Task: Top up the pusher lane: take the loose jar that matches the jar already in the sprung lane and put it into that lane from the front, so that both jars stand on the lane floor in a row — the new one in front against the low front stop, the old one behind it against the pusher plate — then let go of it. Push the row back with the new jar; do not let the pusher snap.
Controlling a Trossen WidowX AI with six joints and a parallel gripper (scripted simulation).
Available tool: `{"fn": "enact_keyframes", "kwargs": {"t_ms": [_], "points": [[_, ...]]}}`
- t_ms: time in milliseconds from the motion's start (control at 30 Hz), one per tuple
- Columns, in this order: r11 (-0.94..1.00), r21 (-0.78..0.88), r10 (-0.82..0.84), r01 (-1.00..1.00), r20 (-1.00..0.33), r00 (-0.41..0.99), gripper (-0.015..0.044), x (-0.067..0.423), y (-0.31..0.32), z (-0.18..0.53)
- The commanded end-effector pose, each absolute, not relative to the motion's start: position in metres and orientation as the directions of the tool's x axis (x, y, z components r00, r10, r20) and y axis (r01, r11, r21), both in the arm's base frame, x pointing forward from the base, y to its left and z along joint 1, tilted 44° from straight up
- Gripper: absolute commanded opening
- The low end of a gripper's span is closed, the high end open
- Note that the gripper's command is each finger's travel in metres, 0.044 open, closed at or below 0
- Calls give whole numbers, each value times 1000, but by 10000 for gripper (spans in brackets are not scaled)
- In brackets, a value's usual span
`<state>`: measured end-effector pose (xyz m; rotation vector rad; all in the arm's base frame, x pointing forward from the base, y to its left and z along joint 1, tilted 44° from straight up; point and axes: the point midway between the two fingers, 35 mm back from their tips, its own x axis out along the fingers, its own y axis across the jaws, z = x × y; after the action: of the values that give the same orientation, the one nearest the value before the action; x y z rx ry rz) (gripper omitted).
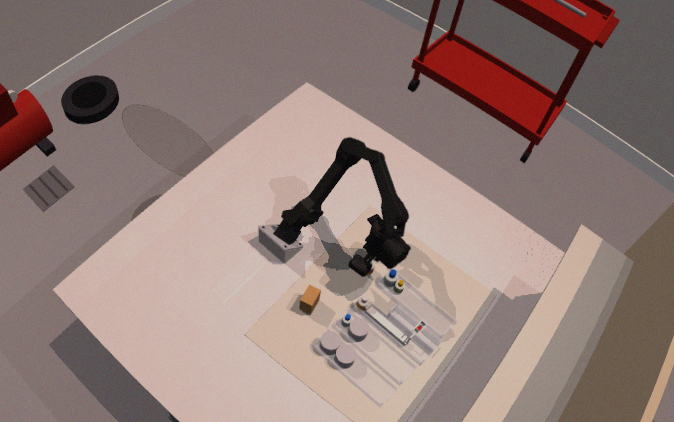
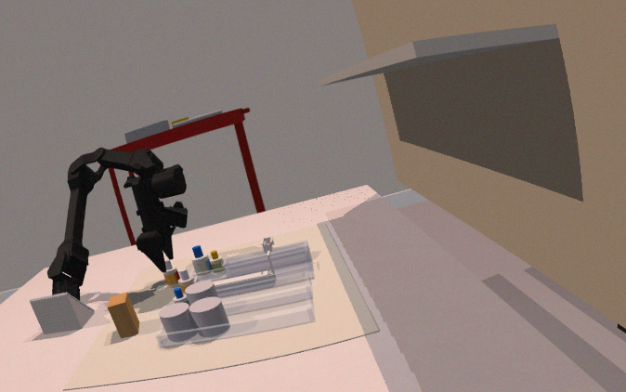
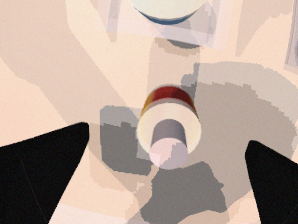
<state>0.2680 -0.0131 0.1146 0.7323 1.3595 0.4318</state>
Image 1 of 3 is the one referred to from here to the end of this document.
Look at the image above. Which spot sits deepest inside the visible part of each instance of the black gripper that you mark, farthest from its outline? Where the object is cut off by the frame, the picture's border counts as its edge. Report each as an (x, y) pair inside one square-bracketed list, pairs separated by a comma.
[(362, 266)]

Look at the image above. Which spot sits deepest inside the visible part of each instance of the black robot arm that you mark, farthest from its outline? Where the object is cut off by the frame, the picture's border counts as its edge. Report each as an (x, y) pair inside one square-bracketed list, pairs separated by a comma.
[(394, 211)]

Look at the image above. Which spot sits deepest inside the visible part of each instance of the brown rectangular block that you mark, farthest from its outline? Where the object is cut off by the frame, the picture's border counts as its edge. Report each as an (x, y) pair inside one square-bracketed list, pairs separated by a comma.
[(309, 299)]

